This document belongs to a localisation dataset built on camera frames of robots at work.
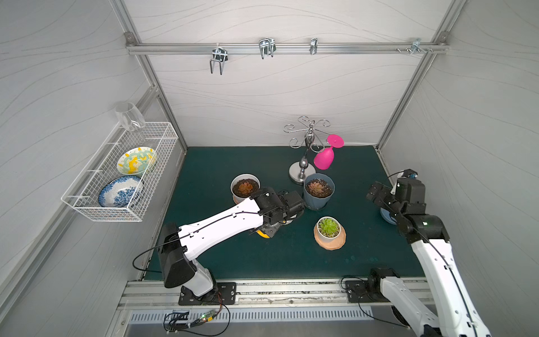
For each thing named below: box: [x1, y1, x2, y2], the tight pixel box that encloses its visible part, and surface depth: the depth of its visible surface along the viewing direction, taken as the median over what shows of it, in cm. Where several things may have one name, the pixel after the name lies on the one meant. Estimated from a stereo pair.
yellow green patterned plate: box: [116, 146, 158, 176], surface depth 71 cm
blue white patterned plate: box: [98, 174, 142, 208], surface depth 63 cm
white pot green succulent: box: [316, 216, 342, 243], surface depth 82 cm
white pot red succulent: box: [230, 172, 262, 204], surface depth 95 cm
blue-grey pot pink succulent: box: [303, 172, 335, 210], surface depth 94 cm
